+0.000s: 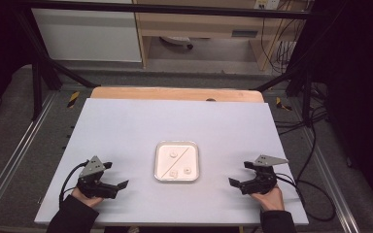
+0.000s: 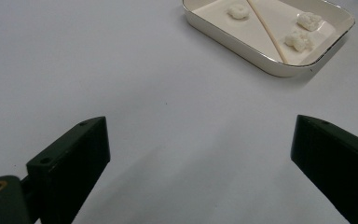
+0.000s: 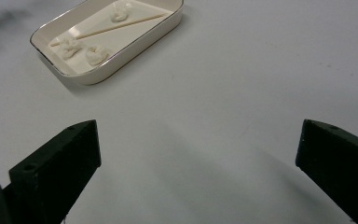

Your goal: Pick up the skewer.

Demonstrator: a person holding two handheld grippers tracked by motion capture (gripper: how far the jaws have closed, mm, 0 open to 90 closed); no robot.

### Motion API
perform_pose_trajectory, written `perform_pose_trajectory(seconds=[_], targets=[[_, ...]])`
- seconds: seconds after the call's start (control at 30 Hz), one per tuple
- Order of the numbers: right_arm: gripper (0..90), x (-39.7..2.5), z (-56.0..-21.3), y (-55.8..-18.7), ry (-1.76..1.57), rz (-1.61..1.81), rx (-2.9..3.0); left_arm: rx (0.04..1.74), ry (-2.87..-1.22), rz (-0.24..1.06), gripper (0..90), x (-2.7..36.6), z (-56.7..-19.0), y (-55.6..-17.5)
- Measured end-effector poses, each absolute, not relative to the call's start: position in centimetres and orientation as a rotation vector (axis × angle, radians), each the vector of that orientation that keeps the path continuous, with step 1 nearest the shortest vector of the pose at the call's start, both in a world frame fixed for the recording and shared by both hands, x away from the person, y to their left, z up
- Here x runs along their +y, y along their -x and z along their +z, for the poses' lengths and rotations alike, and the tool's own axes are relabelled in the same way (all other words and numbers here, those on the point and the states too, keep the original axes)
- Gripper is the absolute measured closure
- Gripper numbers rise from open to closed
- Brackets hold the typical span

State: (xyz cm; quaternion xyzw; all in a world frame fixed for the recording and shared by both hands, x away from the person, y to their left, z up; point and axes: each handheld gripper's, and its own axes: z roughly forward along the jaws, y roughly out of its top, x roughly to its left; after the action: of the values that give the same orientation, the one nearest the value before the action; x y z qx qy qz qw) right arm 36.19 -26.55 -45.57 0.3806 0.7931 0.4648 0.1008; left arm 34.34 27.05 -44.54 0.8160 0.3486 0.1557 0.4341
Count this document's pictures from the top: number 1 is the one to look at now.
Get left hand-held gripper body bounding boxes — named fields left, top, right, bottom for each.
left=76, top=155, right=119, bottom=199

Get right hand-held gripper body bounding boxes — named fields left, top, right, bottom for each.
left=239, top=154, right=289, bottom=195

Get thin wooden stick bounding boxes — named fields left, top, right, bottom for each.
left=160, top=146, right=190, bottom=179

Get white square tray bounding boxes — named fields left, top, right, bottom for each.
left=153, top=140, right=200, bottom=183

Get person's left hand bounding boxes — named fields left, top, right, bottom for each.
left=71, top=187, right=105, bottom=209

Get person's right hand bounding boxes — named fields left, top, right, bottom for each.
left=251, top=184, right=286, bottom=213

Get white board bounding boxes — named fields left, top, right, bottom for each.
left=34, top=98, right=310, bottom=227

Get yellow black tape strip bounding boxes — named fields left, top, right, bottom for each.
left=275, top=96, right=293, bottom=112
left=66, top=90, right=81, bottom=109

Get black metal stand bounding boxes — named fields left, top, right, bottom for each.
left=254, top=18, right=329, bottom=128
left=16, top=13, right=100, bottom=121

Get wooden table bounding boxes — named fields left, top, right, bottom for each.
left=89, top=85, right=265, bottom=104

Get white cabinet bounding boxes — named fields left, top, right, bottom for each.
left=31, top=0, right=143, bottom=63

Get office chair base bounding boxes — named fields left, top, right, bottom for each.
left=159, top=35, right=194, bottom=50

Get wooden desk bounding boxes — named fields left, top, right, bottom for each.
left=132, top=0, right=309, bottom=71

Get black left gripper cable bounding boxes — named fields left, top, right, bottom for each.
left=58, top=160, right=90, bottom=209

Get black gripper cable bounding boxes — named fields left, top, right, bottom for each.
left=58, top=160, right=90, bottom=209
left=274, top=173, right=337, bottom=223

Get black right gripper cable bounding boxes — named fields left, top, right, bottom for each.
left=274, top=173, right=337, bottom=223

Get black floor cables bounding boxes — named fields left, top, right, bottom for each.
left=273, top=82, right=329, bottom=136

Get aluminium floor rail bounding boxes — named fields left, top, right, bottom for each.
left=0, top=92, right=57, bottom=224
left=299, top=124, right=362, bottom=233

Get hanging black cables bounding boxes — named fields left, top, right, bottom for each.
left=259, top=0, right=312, bottom=75

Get white wall socket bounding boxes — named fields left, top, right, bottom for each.
left=254, top=0, right=282, bottom=11

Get black metal frame bar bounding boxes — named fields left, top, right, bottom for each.
left=13, top=0, right=324, bottom=20

